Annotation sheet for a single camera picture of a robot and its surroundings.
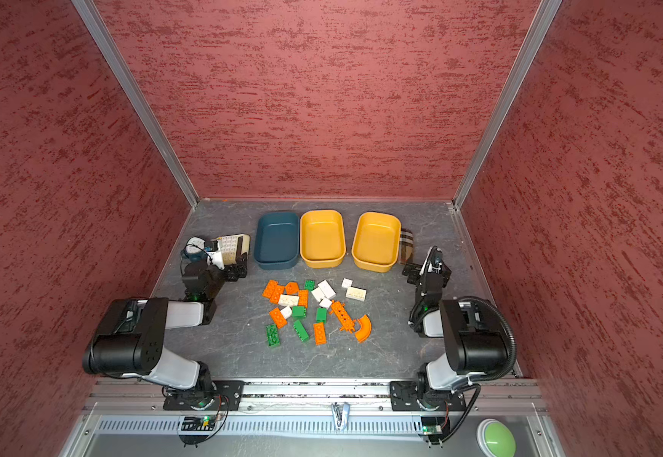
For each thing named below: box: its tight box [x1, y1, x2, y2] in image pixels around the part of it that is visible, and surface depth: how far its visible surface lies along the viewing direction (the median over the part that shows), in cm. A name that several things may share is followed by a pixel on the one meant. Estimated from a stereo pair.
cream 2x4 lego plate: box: [345, 286, 367, 302], surface depth 94 cm
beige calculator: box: [217, 233, 251, 265], surface depth 106 cm
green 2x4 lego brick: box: [266, 323, 281, 348], surface depth 85 cm
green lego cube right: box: [315, 306, 329, 325], surface depth 89 cm
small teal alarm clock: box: [182, 236, 209, 262], surface depth 102 cm
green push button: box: [476, 417, 517, 457], surface depth 69 cm
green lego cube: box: [291, 305, 307, 318], surface depth 89 cm
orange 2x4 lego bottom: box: [313, 321, 327, 346], surface depth 87 cm
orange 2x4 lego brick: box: [261, 279, 279, 299], surface depth 96 cm
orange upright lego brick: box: [298, 289, 309, 309], surface depth 93 cm
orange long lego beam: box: [329, 299, 357, 334], surface depth 89 cm
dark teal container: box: [253, 211, 300, 271], surface depth 106 cm
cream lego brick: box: [278, 294, 301, 306], surface depth 92 cm
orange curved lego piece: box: [355, 314, 373, 344], surface depth 87 cm
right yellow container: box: [351, 211, 402, 274], surface depth 108 cm
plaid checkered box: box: [400, 227, 414, 264], surface depth 105 cm
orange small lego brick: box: [285, 281, 301, 296], surface depth 96 cm
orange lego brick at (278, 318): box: [268, 307, 288, 329], surface depth 89 cm
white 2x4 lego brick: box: [318, 279, 337, 299], surface depth 94 cm
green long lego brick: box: [293, 318, 310, 343], surface depth 85 cm
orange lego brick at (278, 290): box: [269, 284, 285, 304], surface depth 94 cm
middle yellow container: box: [299, 209, 347, 270], surface depth 109 cm
